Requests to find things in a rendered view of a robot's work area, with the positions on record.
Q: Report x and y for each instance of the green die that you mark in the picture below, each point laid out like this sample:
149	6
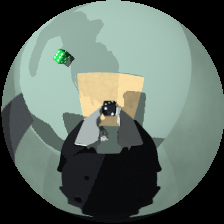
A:
61	56

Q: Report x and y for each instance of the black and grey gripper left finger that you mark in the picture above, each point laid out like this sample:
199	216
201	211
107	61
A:
85	135

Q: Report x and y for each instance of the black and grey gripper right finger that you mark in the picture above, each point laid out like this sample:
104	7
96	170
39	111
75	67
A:
132	135

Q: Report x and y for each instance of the white die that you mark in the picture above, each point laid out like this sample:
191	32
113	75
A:
104	135

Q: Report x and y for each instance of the tan flat mat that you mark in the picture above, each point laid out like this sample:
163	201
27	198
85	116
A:
95	88

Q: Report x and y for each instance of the black die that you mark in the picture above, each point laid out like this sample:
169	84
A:
109	108

